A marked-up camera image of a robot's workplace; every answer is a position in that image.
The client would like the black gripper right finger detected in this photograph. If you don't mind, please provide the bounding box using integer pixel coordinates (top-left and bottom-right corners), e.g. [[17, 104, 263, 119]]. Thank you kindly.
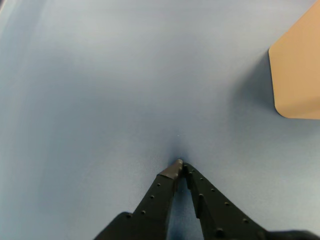
[[182, 162, 270, 240]]

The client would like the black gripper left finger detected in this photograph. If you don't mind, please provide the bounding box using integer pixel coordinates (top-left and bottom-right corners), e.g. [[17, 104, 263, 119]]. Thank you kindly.
[[93, 158, 185, 240]]

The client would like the tan metal box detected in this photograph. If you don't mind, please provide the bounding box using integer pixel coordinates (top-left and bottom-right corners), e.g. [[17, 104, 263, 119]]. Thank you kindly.
[[268, 2, 320, 120]]

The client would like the blue-grey table mat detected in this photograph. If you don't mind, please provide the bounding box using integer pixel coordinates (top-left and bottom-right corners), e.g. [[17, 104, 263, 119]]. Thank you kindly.
[[0, 0, 320, 240]]

